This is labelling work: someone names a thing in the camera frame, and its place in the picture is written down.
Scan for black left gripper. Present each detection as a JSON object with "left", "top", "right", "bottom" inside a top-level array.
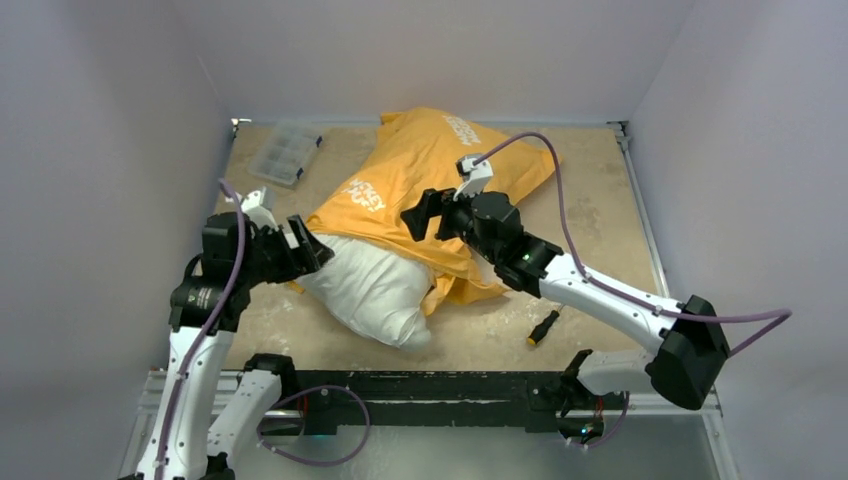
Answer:
[{"left": 237, "top": 214, "right": 331, "bottom": 288}]

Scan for aluminium frame rail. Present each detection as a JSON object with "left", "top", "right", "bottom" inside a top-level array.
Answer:
[{"left": 607, "top": 120, "right": 723, "bottom": 417}]

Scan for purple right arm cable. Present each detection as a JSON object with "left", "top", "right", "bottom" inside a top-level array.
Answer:
[{"left": 473, "top": 131, "right": 794, "bottom": 359}]

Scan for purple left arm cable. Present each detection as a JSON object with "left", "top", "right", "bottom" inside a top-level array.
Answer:
[{"left": 152, "top": 177, "right": 248, "bottom": 480}]

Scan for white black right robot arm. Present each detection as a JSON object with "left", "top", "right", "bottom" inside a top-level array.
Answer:
[{"left": 400, "top": 189, "right": 730, "bottom": 410}]

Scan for orange Mickey Mouse pillowcase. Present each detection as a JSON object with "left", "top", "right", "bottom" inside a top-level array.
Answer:
[{"left": 288, "top": 107, "right": 559, "bottom": 318}]

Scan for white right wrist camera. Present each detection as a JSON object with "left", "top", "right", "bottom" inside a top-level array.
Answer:
[{"left": 453, "top": 154, "right": 494, "bottom": 201}]

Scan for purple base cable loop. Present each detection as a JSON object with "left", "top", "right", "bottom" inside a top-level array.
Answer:
[{"left": 255, "top": 385, "right": 372, "bottom": 468}]

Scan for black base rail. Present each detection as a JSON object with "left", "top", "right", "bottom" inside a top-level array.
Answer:
[{"left": 233, "top": 368, "right": 631, "bottom": 439}]

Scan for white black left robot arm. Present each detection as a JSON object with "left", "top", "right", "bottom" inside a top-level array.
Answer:
[{"left": 130, "top": 212, "right": 334, "bottom": 479}]

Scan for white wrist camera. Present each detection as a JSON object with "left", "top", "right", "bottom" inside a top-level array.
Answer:
[
  {"left": 453, "top": 154, "right": 494, "bottom": 201},
  {"left": 237, "top": 186, "right": 279, "bottom": 230}
]

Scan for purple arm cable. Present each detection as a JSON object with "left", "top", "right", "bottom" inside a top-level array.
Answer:
[
  {"left": 473, "top": 131, "right": 794, "bottom": 359},
  {"left": 152, "top": 177, "right": 248, "bottom": 480}
]

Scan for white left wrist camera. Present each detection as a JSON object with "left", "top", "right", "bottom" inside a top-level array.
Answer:
[{"left": 237, "top": 186, "right": 279, "bottom": 230}]

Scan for black orange screwdriver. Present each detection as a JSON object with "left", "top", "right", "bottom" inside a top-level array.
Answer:
[{"left": 526, "top": 305, "right": 564, "bottom": 346}]

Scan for clear plastic organizer box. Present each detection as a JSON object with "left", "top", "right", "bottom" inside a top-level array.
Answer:
[{"left": 247, "top": 121, "right": 325, "bottom": 188}]

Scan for white pillow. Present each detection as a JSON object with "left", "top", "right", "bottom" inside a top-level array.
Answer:
[{"left": 299, "top": 234, "right": 432, "bottom": 351}]

